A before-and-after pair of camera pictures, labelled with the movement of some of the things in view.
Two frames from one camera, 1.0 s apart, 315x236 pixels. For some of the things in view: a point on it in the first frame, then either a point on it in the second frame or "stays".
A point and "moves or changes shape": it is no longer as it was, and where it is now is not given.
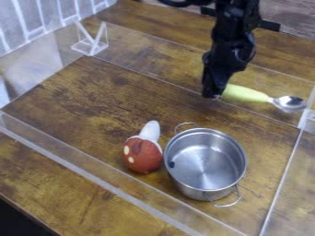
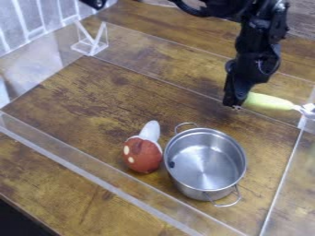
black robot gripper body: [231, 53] to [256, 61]
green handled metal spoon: [288, 103] moves or changes shape
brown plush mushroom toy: [141, 150] stays
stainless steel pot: [205, 163] stays
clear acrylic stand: [91, 45] stays
